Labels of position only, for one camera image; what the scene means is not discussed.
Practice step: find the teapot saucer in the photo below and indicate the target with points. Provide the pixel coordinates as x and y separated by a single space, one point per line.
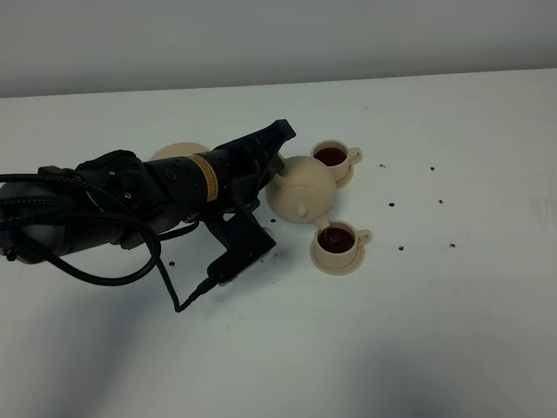
180 149

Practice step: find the black left camera bracket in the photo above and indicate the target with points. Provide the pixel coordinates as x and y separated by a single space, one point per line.
245 242

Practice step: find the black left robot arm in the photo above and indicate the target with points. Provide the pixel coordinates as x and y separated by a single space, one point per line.
160 193

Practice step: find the far teacup saucer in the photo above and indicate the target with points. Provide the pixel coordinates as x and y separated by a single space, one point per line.
343 174

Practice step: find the near teacup saucer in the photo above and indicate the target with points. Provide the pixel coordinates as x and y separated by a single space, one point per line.
337 264

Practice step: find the near brown teacup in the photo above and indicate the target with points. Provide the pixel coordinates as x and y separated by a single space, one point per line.
340 236

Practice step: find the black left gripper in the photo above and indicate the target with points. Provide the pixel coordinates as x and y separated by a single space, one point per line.
246 165

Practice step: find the brown teacup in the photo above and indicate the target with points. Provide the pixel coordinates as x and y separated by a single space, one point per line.
340 236
338 157

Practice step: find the far brown teacup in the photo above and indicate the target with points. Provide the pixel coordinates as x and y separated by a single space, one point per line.
338 157

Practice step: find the brown clay teapot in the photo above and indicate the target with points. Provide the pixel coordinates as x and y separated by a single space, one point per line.
302 192

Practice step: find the teacup saucer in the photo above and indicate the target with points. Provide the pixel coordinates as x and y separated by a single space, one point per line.
337 264
343 174

